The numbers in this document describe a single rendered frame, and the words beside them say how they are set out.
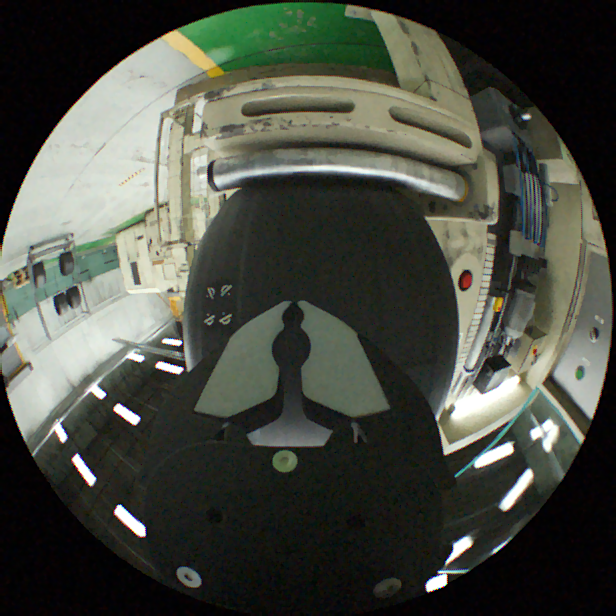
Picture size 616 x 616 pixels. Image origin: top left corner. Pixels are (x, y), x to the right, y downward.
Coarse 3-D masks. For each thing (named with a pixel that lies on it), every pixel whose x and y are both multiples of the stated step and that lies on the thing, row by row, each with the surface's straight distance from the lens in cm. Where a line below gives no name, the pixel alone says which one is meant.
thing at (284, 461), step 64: (192, 448) 6; (256, 448) 5; (320, 448) 5; (384, 448) 5; (192, 512) 6; (256, 512) 5; (320, 512) 5; (384, 512) 5; (192, 576) 6; (256, 576) 5; (320, 576) 5; (384, 576) 5
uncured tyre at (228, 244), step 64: (256, 192) 23; (320, 192) 22; (384, 192) 25; (256, 256) 16; (320, 256) 15; (384, 256) 16; (192, 320) 18; (384, 320) 15; (448, 320) 19; (448, 384) 21
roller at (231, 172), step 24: (216, 168) 25; (240, 168) 24; (264, 168) 24; (288, 168) 23; (312, 168) 23; (336, 168) 24; (360, 168) 24; (384, 168) 25; (408, 168) 27; (432, 168) 29; (432, 192) 30; (456, 192) 32
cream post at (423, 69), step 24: (384, 24) 86; (408, 24) 76; (408, 48) 65; (432, 48) 69; (408, 72) 62; (432, 72) 57; (456, 72) 66; (432, 96) 51; (456, 96) 57; (480, 144) 53; (456, 240) 41; (480, 240) 47; (456, 264) 42; (480, 264) 48; (456, 288) 43
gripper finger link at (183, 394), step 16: (208, 352) 9; (192, 368) 8; (208, 368) 8; (192, 384) 8; (176, 400) 8; (192, 400) 7; (160, 416) 8; (176, 416) 7; (192, 416) 7; (160, 432) 7; (176, 432) 7; (192, 432) 7; (208, 432) 6; (224, 432) 7; (160, 448) 7; (176, 448) 7; (144, 464) 7; (144, 480) 7
